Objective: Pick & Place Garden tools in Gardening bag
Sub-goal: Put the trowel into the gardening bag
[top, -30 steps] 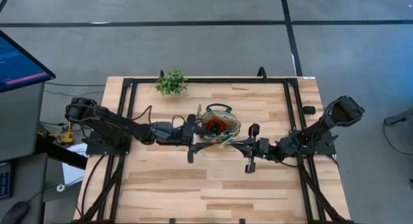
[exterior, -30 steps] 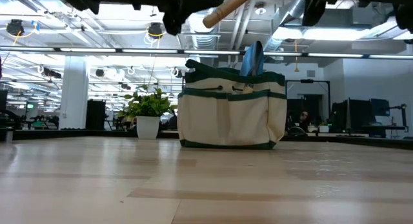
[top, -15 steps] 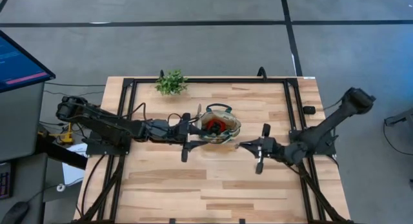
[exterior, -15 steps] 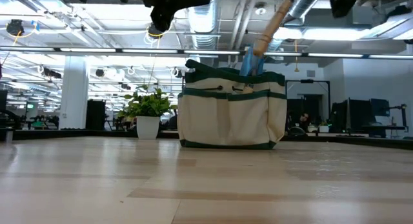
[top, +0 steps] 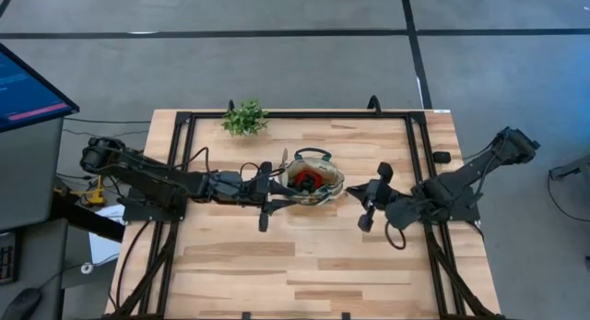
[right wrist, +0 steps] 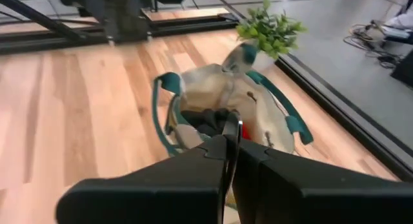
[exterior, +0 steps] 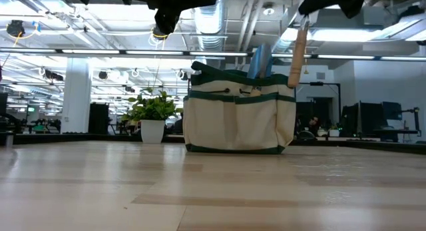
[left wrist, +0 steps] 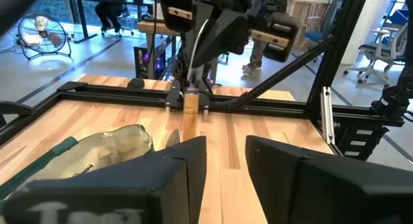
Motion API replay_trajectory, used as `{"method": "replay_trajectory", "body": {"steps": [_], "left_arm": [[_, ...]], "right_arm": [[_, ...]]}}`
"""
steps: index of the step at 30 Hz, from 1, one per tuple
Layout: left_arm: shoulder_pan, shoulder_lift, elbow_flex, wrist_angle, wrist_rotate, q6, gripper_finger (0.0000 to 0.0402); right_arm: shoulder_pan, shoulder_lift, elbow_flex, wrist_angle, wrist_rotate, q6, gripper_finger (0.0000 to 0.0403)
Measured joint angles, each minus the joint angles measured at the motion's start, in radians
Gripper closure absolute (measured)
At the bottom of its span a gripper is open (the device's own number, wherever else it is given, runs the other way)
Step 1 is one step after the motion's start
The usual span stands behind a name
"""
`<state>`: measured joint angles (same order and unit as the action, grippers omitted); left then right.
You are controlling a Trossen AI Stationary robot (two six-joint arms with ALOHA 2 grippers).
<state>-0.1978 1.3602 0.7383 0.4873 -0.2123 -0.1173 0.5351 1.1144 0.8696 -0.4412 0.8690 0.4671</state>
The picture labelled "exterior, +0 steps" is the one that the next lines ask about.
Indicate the white building column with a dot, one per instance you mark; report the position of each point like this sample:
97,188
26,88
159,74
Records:
76,101

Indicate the small white planter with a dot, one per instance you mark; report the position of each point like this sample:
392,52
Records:
334,132
321,132

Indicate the small black desk monitor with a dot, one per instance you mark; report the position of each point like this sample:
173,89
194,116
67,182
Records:
392,111

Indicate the yellow hanging pendant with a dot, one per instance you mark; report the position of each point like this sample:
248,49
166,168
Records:
305,71

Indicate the corrugated silver ventilation duct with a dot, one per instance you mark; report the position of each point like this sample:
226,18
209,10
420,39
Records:
209,24

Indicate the black ceiling speaker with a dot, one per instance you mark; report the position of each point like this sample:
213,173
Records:
103,75

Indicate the person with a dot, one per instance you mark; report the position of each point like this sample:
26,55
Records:
313,122

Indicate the large black desk monitor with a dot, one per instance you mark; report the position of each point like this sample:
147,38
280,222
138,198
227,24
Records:
361,121

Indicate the cream green canvas garden bag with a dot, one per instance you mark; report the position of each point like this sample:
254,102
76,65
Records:
233,124

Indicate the long ceiling light strip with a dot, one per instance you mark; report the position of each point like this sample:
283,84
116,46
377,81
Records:
149,52

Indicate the black metal rack frame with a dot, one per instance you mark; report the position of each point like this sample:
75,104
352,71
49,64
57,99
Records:
317,83

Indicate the green plant in white pot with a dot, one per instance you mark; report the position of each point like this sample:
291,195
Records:
151,108

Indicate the round ceiling lamp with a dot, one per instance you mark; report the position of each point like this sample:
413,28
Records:
268,10

